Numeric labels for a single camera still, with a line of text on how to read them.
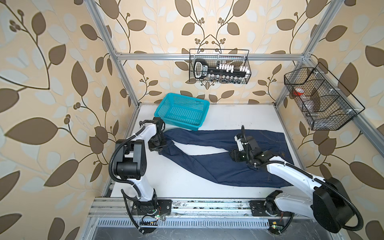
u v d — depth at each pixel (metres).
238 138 0.79
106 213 0.74
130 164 0.49
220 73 0.85
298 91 0.81
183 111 1.16
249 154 0.65
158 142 0.79
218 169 0.92
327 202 0.41
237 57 0.91
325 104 0.73
